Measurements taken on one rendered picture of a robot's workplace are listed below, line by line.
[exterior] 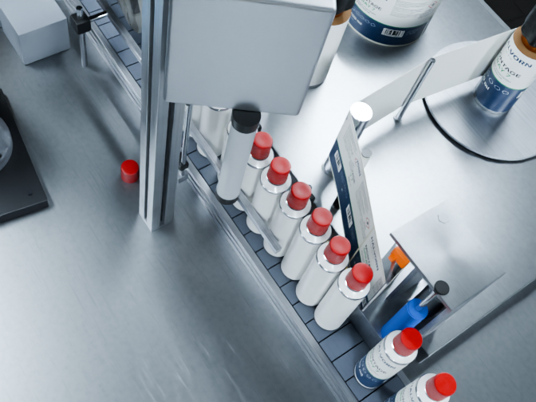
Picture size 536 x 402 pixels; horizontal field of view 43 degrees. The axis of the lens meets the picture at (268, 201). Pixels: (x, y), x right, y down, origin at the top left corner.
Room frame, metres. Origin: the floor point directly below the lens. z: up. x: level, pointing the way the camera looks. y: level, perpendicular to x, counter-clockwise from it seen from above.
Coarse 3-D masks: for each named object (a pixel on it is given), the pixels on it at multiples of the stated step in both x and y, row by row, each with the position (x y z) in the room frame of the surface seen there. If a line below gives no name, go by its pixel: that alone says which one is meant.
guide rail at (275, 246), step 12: (96, 0) 0.87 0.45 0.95; (108, 12) 0.84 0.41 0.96; (120, 24) 0.82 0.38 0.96; (132, 48) 0.78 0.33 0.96; (192, 132) 0.65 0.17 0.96; (204, 144) 0.64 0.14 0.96; (216, 156) 0.62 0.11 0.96; (216, 168) 0.60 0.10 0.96; (240, 192) 0.57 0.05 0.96; (240, 204) 0.55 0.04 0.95; (252, 216) 0.54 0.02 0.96; (264, 228) 0.52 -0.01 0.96; (276, 240) 0.51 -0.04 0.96; (276, 252) 0.49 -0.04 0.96
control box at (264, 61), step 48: (192, 0) 0.48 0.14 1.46; (240, 0) 0.49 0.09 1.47; (288, 0) 0.51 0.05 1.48; (336, 0) 0.54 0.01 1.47; (192, 48) 0.48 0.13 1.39; (240, 48) 0.49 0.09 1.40; (288, 48) 0.51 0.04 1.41; (192, 96) 0.48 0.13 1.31; (240, 96) 0.50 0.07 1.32; (288, 96) 0.51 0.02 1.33
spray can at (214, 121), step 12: (204, 108) 0.67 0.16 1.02; (216, 108) 0.66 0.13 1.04; (228, 108) 0.67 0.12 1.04; (204, 120) 0.66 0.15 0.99; (216, 120) 0.66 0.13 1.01; (228, 120) 0.68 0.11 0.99; (204, 132) 0.66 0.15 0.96; (216, 132) 0.66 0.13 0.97; (216, 144) 0.66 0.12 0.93; (204, 156) 0.66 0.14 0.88
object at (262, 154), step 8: (256, 136) 0.61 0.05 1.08; (264, 136) 0.61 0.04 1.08; (256, 144) 0.59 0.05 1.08; (264, 144) 0.60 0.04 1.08; (256, 152) 0.59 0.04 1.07; (264, 152) 0.59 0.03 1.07; (272, 152) 0.62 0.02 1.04; (248, 160) 0.59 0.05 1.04; (256, 160) 0.59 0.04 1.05; (264, 160) 0.59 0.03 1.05; (248, 168) 0.58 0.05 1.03; (256, 168) 0.58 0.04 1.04; (248, 176) 0.58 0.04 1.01; (256, 176) 0.58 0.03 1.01; (248, 184) 0.58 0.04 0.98; (256, 184) 0.58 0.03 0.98; (248, 192) 0.58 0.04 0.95; (248, 200) 0.58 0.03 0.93; (240, 208) 0.58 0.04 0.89
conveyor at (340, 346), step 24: (96, 24) 0.88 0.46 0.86; (120, 48) 0.83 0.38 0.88; (192, 144) 0.68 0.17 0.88; (240, 216) 0.57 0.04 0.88; (264, 264) 0.50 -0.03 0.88; (288, 288) 0.47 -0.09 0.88; (312, 312) 0.44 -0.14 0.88; (336, 336) 0.42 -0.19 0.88; (360, 336) 0.43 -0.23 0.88; (336, 360) 0.38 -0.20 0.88; (384, 384) 0.37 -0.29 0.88
